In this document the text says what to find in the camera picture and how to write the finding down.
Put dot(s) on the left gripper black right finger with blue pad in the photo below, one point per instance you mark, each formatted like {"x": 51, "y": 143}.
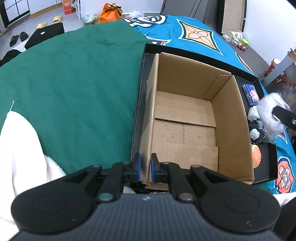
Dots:
{"x": 225, "y": 202}

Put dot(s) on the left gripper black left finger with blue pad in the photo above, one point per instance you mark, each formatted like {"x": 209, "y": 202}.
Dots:
{"x": 65, "y": 203}

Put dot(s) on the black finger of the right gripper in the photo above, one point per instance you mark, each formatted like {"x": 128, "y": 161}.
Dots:
{"x": 286, "y": 117}

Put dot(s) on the clear bag white stuffing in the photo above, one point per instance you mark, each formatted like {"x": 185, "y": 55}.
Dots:
{"x": 272, "y": 124}

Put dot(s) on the burger plush toy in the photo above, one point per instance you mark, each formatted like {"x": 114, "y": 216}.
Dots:
{"x": 256, "y": 155}

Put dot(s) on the brown cardboard box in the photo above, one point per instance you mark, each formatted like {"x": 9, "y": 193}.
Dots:
{"x": 194, "y": 115}

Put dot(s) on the black white dotted soft item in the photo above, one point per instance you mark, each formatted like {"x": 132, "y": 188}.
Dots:
{"x": 257, "y": 132}

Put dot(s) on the blue tissue pack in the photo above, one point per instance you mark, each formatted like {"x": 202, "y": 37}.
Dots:
{"x": 251, "y": 94}

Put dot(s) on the black shallow tray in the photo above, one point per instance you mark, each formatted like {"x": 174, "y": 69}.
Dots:
{"x": 192, "y": 110}

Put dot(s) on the red bottle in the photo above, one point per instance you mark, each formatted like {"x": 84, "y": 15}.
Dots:
{"x": 273, "y": 64}

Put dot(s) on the white fluffy blanket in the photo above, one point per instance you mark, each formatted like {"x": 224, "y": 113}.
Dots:
{"x": 23, "y": 166}

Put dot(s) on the green cup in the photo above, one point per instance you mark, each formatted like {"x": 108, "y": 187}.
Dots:
{"x": 244, "y": 42}

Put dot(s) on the green cloth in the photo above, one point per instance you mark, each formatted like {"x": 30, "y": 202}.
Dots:
{"x": 79, "y": 92}

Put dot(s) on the blue patterned blanket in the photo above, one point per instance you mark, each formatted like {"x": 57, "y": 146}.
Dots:
{"x": 191, "y": 38}

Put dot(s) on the black slipper left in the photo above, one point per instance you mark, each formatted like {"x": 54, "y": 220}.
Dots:
{"x": 14, "y": 40}

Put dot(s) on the black slipper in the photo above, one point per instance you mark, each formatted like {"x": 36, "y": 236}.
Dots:
{"x": 23, "y": 36}
{"x": 14, "y": 40}

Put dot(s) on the black slipper right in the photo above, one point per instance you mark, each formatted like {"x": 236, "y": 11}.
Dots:
{"x": 23, "y": 36}

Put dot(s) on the yellow slipper near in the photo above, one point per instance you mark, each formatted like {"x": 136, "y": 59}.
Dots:
{"x": 41, "y": 25}

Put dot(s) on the yellow slipper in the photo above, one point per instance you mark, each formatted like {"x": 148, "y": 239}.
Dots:
{"x": 41, "y": 25}
{"x": 57, "y": 19}

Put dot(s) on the yellow slipper far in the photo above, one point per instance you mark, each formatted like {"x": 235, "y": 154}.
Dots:
{"x": 57, "y": 19}

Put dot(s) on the white plastic bag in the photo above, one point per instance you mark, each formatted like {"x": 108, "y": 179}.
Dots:
{"x": 135, "y": 14}

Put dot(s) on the red cardboard box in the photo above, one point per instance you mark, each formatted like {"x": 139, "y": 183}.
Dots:
{"x": 68, "y": 6}

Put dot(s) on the orange bag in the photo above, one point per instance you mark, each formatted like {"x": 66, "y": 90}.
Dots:
{"x": 110, "y": 13}

